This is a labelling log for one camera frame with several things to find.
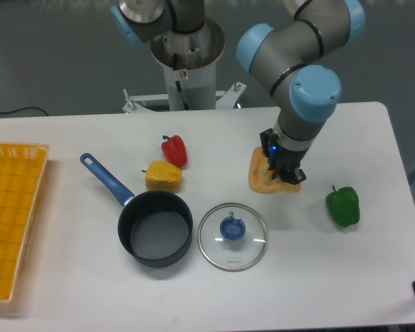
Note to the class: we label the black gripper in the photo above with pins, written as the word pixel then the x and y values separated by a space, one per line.
pixel 285 163

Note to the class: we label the green bell pepper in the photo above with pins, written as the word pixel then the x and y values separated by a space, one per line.
pixel 343 206

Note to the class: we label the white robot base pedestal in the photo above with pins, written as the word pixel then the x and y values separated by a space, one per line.
pixel 189 68

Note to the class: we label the yellow woven basket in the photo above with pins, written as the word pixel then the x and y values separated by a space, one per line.
pixel 21 170

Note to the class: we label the red bell pepper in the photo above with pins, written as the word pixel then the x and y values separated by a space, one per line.
pixel 174 150

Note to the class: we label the glass lid blue knob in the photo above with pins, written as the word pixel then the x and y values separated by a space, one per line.
pixel 232 237

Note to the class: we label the triangle bread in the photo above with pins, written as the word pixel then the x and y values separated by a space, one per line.
pixel 260 177

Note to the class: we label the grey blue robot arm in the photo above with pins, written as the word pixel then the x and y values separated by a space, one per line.
pixel 284 62

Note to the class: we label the yellow bell pepper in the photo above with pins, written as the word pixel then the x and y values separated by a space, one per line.
pixel 164 176

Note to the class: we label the dark pot blue handle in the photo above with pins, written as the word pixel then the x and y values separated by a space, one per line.
pixel 154 227

